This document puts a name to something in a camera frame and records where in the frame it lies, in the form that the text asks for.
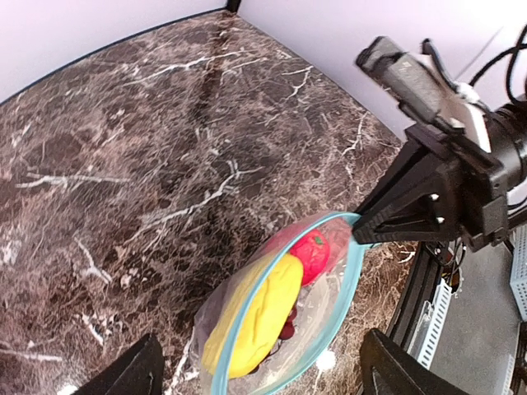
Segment yellow toy corn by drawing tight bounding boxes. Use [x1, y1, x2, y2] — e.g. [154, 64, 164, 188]
[202, 253, 303, 379]

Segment clear zip top bag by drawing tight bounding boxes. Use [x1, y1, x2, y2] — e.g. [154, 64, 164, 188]
[192, 212, 366, 394]

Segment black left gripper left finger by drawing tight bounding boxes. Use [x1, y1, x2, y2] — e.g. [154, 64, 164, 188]
[75, 333, 164, 395]

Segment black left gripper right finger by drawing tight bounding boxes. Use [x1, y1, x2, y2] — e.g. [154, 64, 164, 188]
[360, 328, 466, 395]

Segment black right frame post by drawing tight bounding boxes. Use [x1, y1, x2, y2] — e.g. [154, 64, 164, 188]
[226, 0, 241, 13]

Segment grey perforated metal basket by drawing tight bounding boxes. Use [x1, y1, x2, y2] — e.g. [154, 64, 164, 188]
[510, 225, 527, 322]

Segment purple toy grapes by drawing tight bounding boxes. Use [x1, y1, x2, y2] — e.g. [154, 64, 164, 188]
[278, 306, 297, 341]

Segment white slotted cable duct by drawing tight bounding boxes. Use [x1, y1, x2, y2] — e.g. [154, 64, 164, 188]
[408, 279, 452, 369]

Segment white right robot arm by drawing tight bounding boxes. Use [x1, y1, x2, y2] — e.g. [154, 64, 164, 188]
[352, 36, 526, 251]

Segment red toy fruit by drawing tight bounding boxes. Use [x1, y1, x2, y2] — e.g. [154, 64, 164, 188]
[287, 218, 352, 289]

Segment black front table rail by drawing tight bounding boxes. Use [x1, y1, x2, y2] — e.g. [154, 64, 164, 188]
[386, 242, 448, 351]

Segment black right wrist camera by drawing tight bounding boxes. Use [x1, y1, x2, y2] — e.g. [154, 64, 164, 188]
[354, 35, 493, 153]

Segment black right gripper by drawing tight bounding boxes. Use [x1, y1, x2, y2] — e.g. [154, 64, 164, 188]
[352, 123, 511, 251]

